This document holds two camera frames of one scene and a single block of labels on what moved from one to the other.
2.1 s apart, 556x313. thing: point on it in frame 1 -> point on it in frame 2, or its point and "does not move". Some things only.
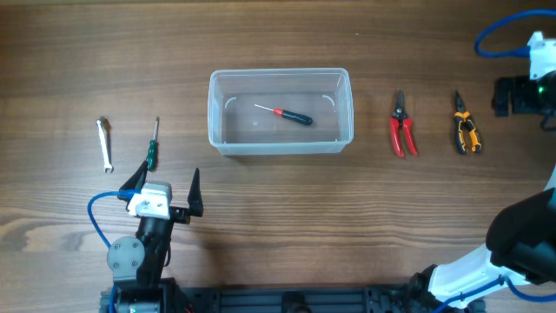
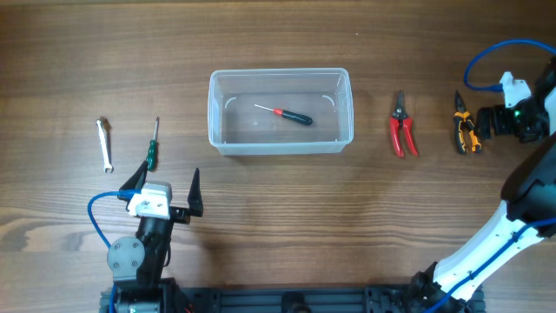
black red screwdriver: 289,115 does not move
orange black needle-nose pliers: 463,115 does not move
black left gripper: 182,214 does not move
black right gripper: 522,103 -> 499,114
